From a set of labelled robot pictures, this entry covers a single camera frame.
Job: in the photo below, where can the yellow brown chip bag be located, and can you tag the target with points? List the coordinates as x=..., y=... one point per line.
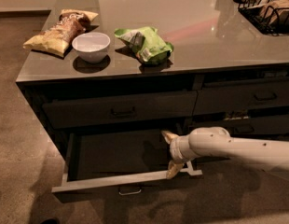
x=57, y=39

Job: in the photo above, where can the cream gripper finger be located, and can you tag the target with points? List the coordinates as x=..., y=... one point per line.
x=173, y=169
x=168, y=136

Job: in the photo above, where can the dark drawer cabinet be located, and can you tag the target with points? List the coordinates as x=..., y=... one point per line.
x=214, y=45

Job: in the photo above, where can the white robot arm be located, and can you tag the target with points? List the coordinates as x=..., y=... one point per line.
x=269, y=156

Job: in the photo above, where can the white bowl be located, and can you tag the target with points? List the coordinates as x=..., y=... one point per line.
x=91, y=47

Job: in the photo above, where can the green snack bag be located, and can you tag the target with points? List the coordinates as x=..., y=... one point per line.
x=148, y=47

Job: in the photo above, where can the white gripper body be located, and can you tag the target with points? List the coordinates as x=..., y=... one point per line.
x=174, y=149

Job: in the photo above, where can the drawer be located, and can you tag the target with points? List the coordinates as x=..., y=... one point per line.
x=116, y=109
x=118, y=165
x=261, y=125
x=236, y=97

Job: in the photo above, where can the black wire basket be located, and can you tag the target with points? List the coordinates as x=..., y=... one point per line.
x=250, y=10

